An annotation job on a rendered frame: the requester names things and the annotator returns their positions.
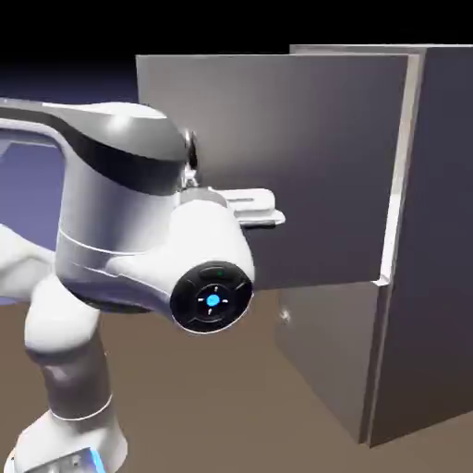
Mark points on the small grey cabinet door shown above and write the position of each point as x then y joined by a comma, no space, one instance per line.
332,351

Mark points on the large grey cabinet door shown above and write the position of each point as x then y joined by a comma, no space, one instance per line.
314,147

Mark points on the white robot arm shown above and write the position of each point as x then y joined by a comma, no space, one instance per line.
111,221

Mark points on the grey cabinet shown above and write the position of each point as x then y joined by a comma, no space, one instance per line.
439,240

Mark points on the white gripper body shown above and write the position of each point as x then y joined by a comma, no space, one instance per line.
255,203

